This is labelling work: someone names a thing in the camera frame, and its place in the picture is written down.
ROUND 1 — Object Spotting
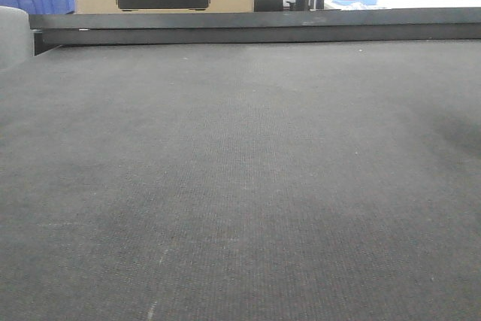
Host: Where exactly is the white background table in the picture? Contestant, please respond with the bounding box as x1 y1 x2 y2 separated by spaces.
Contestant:
324 0 480 10

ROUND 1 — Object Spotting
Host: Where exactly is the grey chair back left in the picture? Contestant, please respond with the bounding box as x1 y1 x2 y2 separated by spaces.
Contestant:
0 6 35 71

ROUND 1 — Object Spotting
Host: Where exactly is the black conveyor side rail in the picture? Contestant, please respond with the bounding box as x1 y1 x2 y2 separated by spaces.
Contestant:
29 8 480 54

